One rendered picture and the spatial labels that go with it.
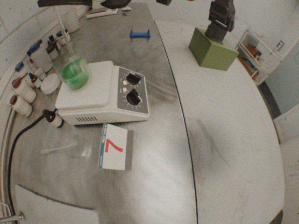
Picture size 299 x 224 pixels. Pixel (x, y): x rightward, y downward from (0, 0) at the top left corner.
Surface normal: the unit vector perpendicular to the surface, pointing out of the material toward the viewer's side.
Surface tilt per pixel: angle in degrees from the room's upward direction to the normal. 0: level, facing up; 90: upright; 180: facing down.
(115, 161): 40
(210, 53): 90
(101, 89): 0
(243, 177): 0
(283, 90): 90
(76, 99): 0
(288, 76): 90
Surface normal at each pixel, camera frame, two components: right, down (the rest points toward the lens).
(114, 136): 0.70, -0.31
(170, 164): 0.08, -0.45
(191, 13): 0.08, 0.89
